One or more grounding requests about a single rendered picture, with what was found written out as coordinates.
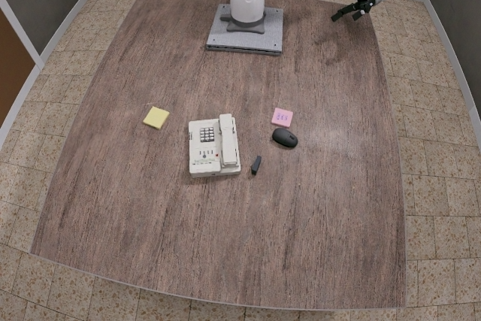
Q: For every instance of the pink sticky note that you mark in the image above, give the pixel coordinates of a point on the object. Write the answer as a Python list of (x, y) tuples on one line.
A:
[(282, 117)]

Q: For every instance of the white desk phone body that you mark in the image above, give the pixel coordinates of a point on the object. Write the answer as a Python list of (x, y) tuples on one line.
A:
[(205, 148)]

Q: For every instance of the dark grey computer mouse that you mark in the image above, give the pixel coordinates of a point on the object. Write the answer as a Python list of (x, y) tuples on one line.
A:
[(285, 137)]

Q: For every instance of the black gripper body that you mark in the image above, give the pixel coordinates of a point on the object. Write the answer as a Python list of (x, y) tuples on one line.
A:
[(357, 7)]

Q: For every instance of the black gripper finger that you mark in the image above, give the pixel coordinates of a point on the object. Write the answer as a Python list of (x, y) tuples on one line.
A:
[(340, 14), (362, 11)]

